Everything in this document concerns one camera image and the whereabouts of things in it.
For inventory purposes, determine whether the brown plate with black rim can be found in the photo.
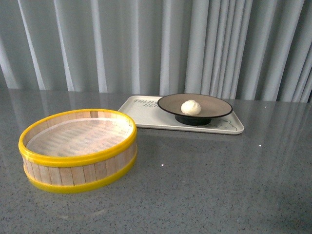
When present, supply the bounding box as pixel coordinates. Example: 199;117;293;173
157;94;233;126

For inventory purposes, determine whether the white steamed bun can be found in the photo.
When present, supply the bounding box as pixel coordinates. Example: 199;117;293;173
181;100;201;116

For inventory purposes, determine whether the grey pleated curtain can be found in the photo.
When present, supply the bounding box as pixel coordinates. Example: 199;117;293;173
0;0;312;102

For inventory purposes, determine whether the cream rectangular tray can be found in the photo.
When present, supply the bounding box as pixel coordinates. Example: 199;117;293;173
119;96;244;135

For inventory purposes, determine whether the white steamer liner paper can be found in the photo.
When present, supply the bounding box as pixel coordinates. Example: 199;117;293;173
26;118;133;157

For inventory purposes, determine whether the bamboo steamer with yellow rims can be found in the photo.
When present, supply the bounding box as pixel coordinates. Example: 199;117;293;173
19;109;137;193

